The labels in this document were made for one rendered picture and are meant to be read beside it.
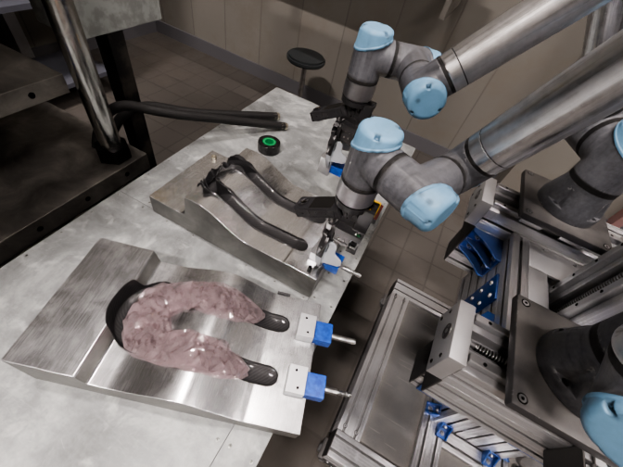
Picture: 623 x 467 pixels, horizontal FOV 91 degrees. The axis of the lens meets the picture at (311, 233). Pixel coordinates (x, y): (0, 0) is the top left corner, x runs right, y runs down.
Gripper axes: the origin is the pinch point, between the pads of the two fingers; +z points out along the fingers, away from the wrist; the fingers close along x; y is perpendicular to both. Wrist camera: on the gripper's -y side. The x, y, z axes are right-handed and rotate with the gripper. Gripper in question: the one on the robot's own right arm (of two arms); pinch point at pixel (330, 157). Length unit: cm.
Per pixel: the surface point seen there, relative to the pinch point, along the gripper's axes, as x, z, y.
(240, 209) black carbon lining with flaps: -29.1, 4.8, -11.5
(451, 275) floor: 72, 95, 79
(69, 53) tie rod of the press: -27, -16, -61
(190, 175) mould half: -23.4, 8.9, -32.8
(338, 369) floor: -18, 95, 37
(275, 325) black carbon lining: -49, 10, 11
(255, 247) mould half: -35.9, 6.6, -2.5
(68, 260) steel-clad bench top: -59, 15, -39
